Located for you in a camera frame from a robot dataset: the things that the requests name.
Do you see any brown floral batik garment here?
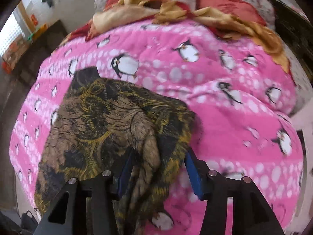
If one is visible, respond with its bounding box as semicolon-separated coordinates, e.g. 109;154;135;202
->
34;67;196;234

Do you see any grey floral headboard cushion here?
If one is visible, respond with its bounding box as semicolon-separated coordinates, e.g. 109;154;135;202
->
94;0;313;113

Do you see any red gold satin sheet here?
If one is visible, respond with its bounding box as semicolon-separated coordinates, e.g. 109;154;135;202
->
60;0;290;73

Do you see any dark carved wooden cabinet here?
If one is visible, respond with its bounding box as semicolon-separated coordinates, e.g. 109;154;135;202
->
270;0;312;82

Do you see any white ornate upholstered chair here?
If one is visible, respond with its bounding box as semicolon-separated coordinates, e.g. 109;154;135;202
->
284;107;313;235

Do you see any dark wooden side table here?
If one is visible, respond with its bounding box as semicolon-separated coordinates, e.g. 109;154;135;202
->
1;20;67;99

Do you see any pink penguin blanket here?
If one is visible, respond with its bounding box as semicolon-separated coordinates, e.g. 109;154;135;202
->
9;20;303;228

